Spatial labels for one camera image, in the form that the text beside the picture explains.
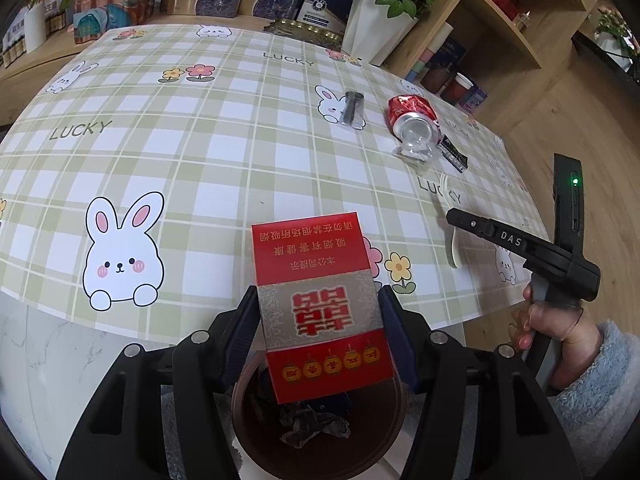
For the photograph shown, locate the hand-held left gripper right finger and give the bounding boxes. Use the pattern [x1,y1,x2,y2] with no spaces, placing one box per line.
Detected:
[377,285,583,480]

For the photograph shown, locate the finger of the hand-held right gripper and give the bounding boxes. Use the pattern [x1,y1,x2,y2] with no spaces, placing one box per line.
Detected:
[446,207,501,243]

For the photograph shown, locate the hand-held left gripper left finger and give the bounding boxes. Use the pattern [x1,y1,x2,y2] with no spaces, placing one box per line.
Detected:
[57,285,261,480]

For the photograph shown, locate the red cigarette box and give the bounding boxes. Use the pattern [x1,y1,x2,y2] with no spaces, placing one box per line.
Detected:
[251,212,396,405]

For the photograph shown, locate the brown round bin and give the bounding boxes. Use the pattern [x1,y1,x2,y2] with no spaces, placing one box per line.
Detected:
[231,347,408,478]

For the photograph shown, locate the grey paper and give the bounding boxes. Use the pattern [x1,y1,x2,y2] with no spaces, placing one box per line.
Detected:
[280,405,353,451]

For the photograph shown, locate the person's right forearm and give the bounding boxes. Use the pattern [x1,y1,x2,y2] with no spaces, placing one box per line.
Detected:
[552,320,640,466]

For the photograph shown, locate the person's right hand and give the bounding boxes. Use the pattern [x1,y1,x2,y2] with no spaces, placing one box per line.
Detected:
[507,282,603,391]

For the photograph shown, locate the white plastic fork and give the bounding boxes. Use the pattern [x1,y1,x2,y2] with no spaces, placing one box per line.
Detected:
[436,172,463,268]

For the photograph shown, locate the black wrapper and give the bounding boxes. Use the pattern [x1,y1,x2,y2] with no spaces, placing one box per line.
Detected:
[439,135,469,173]

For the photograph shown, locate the crumpled clear plastic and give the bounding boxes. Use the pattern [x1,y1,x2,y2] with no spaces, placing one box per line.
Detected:
[392,132,443,163]

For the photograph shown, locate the small blue purple box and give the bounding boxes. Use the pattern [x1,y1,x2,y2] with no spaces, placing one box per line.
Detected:
[457,82,488,113]

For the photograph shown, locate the crushed red drink can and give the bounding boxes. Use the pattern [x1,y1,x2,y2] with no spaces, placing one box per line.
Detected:
[386,94,443,143]

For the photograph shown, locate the red cup with white rim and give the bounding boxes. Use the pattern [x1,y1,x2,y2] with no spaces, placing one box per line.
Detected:
[440,72,475,106]

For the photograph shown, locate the stack of pastel cups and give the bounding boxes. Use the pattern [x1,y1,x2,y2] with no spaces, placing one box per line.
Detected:
[402,47,431,83]

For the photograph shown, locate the silver metal clip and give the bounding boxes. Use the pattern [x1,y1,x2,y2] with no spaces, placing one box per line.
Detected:
[339,91,365,128]

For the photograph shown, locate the wooden shelf unit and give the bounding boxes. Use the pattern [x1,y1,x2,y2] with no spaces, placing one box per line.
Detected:
[382,0,606,111]

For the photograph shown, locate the checked bunny print tablecloth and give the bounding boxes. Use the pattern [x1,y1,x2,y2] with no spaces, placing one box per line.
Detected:
[0,22,556,333]

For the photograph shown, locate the white marble table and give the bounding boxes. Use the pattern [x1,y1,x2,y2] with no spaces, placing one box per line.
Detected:
[0,287,241,480]

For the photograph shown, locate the black furniture edge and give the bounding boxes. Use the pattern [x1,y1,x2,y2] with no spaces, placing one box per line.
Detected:
[571,30,640,88]

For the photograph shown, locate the potted red rose plant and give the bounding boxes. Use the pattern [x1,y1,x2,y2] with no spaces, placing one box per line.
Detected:
[327,0,448,67]

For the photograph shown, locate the white pot with pink flowers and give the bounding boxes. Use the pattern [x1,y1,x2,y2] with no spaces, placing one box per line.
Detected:
[594,5,640,72]

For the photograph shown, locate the gold tin tray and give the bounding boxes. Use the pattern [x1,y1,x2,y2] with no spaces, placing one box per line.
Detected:
[263,17,346,46]

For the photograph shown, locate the teal orange printed box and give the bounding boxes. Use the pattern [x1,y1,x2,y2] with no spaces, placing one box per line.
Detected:
[74,0,162,36]

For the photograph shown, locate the white ribbed vase with sunflowers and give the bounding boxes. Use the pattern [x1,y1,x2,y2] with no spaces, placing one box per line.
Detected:
[22,0,51,55]

